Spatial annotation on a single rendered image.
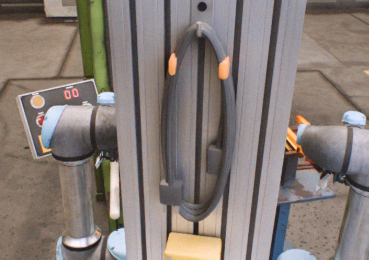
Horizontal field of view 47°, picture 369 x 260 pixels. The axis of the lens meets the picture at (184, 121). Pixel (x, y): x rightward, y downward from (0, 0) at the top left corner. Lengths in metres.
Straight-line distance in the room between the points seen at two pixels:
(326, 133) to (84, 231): 0.72
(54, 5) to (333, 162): 6.73
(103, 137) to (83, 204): 0.23
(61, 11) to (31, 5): 0.88
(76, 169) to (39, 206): 2.03
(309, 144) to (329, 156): 0.07
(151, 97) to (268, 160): 0.19
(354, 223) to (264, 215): 0.52
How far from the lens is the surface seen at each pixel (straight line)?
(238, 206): 0.68
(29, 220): 3.11
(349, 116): 1.56
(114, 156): 1.69
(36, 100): 1.92
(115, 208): 2.07
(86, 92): 1.97
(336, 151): 1.06
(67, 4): 7.44
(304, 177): 2.30
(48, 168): 3.57
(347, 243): 1.22
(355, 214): 1.17
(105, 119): 1.10
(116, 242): 1.31
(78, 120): 1.11
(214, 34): 0.53
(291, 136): 2.09
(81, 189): 1.21
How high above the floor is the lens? 1.96
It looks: 29 degrees down
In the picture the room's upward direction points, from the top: 1 degrees clockwise
